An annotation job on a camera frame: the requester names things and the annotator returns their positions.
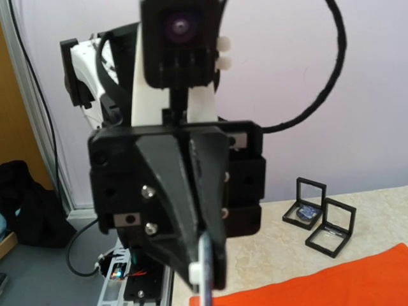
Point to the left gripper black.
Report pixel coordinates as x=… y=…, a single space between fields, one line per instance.
x=195 y=176

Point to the blue starry round brooch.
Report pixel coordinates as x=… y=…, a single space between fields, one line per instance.
x=201 y=272

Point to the red t-shirt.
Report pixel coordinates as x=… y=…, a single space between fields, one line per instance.
x=380 y=279

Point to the black display box left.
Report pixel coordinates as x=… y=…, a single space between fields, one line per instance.
x=290 y=216

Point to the black display box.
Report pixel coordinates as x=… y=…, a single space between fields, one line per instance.
x=327 y=227
x=290 y=216

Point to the black display box right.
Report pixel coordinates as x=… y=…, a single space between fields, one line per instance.
x=327 y=227

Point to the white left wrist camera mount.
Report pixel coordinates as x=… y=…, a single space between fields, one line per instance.
x=196 y=105

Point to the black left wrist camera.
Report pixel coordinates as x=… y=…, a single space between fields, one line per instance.
x=179 y=41

